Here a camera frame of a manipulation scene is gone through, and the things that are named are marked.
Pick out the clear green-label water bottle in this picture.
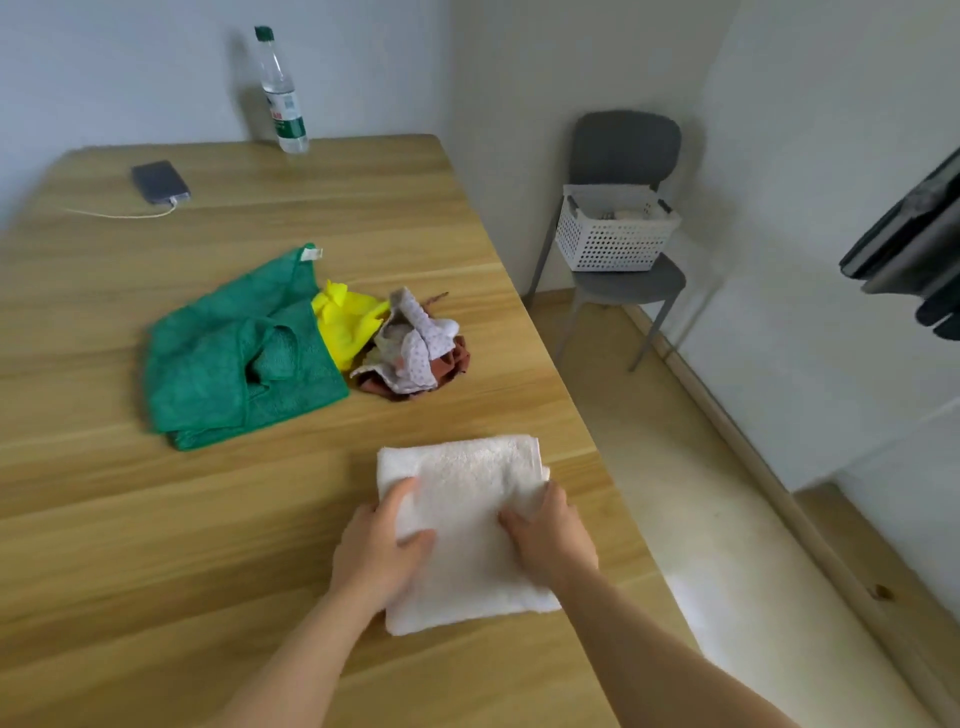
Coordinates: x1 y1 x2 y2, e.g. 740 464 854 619
253 25 311 156

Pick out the wooden table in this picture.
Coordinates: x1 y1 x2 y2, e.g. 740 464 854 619
0 134 703 728

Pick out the yellow cloth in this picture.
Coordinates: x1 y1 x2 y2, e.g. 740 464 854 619
310 279 393 374

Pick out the green cloth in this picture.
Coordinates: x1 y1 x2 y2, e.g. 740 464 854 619
143 242 352 453

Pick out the dark grey curtain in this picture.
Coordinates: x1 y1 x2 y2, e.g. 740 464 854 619
838 146 960 343

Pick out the grey chair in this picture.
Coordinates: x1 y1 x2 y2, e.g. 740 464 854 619
524 109 688 374

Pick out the person's right hand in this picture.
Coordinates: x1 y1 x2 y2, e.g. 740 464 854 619
497 479 601 594

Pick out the person's left forearm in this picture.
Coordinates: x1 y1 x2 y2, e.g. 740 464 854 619
209 588 388 728

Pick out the person's right forearm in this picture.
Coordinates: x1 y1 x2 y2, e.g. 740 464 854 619
558 562 800 728

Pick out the white plastic basket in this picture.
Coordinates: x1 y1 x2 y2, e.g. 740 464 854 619
554 184 684 274

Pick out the small white towel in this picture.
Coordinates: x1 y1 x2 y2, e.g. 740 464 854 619
374 434 564 639

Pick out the white charging cable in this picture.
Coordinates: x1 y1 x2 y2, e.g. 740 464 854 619
63 196 181 221

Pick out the person's left hand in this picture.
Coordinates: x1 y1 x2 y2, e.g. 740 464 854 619
328 476 439 618

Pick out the lilac dotted white cloth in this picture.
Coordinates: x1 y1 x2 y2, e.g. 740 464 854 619
348 286 461 397

